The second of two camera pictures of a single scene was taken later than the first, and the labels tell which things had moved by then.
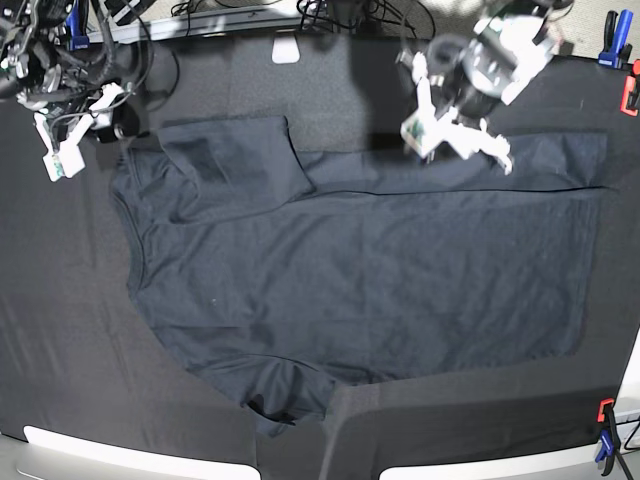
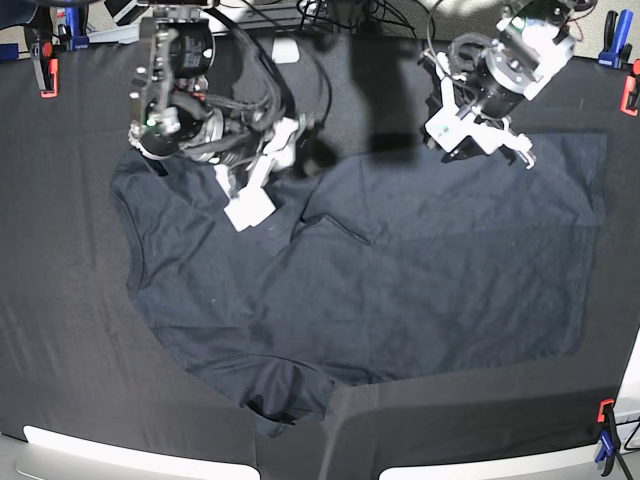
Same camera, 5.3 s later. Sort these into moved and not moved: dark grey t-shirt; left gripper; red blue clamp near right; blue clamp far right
Moved: left gripper
Not moved: red blue clamp near right; blue clamp far right; dark grey t-shirt
